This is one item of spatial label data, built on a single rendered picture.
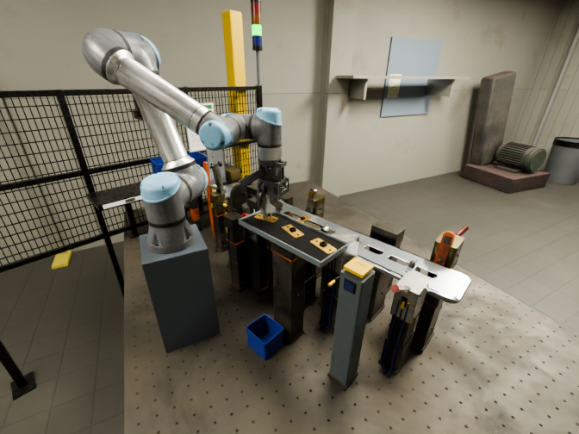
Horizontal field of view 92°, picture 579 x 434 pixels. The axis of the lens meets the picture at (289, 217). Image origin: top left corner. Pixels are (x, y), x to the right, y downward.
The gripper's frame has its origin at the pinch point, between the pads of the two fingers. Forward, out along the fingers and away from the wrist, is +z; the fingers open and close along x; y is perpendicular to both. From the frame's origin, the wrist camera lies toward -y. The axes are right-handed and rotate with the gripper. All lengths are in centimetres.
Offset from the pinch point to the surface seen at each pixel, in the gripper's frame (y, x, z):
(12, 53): -251, 40, -57
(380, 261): 38.8, 17.3, 17.8
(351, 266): 35.2, -13.0, 1.8
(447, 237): 59, 31, 8
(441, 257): 59, 30, 17
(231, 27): -91, 103, -73
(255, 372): 10, -25, 48
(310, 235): 18.9, -3.3, 1.8
